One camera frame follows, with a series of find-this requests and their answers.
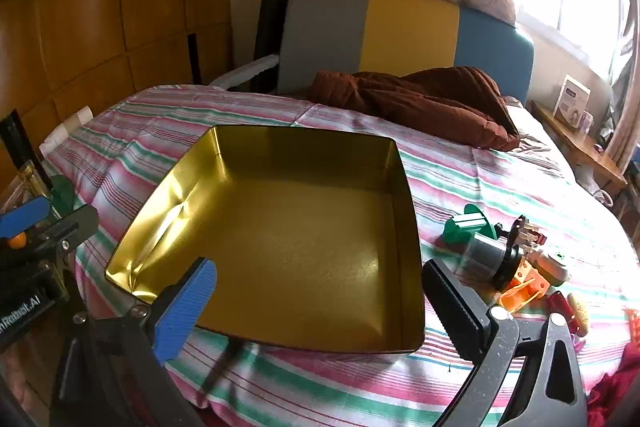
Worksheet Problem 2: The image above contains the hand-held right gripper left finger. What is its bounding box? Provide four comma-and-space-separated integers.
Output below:
50, 257, 218, 427

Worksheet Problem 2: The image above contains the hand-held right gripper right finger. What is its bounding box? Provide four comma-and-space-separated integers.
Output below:
422, 258, 588, 427

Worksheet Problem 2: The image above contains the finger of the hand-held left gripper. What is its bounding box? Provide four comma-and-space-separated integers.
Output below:
0, 197, 52, 240
22, 204, 100, 270

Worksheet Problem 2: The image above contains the grey cylinder with black cap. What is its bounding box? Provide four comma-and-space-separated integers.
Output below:
457, 232, 523, 293

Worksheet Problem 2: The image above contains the orange plastic toy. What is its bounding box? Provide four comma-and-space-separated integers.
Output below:
496, 263, 551, 314

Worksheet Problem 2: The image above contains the green plastic spool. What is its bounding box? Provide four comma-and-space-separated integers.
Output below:
440, 203, 498, 249

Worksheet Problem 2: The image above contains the gold tin box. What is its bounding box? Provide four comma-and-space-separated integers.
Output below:
104, 124, 427, 354

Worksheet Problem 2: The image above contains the clear yellow bottle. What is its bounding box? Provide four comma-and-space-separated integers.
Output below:
9, 161, 52, 204

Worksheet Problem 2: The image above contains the white rolled paper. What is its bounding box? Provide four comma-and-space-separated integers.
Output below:
39, 105, 94, 156

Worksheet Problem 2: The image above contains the black plug toy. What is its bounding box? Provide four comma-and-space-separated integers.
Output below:
501, 215, 548, 253

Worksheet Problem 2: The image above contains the red and yellow toy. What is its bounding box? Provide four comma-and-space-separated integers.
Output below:
550, 292, 592, 336

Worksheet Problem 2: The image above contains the striped bedsheet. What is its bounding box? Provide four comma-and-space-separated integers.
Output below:
42, 84, 640, 427

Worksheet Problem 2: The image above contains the red cloth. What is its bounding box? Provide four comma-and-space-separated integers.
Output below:
586, 347, 640, 427

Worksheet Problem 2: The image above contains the wooden shelf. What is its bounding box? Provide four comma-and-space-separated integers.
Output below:
531, 101, 628, 208

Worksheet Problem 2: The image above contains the brown quilted pillow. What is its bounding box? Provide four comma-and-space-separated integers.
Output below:
307, 67, 521, 152

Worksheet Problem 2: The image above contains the wooden wardrobe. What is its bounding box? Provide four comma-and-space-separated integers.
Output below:
0, 0, 233, 188

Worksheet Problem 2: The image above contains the white cardboard box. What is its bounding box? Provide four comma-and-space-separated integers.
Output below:
552, 75, 592, 120

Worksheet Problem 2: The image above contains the grey side curtain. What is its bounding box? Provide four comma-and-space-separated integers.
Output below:
602, 0, 640, 172

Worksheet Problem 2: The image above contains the grey yellow blue headboard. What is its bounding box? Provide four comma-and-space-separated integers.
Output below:
277, 0, 535, 102

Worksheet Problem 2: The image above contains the black rolled mat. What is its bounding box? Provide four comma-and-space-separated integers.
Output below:
252, 0, 300, 95

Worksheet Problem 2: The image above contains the beige toy camera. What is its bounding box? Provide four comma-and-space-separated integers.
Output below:
530, 249, 571, 286

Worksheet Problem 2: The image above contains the white bed frame pipe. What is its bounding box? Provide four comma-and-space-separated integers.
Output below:
209, 54, 281, 92

